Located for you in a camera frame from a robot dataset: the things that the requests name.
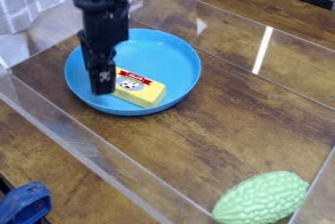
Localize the clear acrylic enclosure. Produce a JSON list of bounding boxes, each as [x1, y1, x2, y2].
[[0, 0, 335, 224]]

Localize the blue round tray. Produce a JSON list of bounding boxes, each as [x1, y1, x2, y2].
[[64, 28, 201, 116]]

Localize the green bitter gourd toy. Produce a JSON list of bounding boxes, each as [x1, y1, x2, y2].
[[211, 171, 308, 224]]

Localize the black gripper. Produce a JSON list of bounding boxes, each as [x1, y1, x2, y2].
[[73, 0, 130, 95]]

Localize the yellow butter box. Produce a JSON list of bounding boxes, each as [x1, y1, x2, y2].
[[112, 67, 166, 108]]

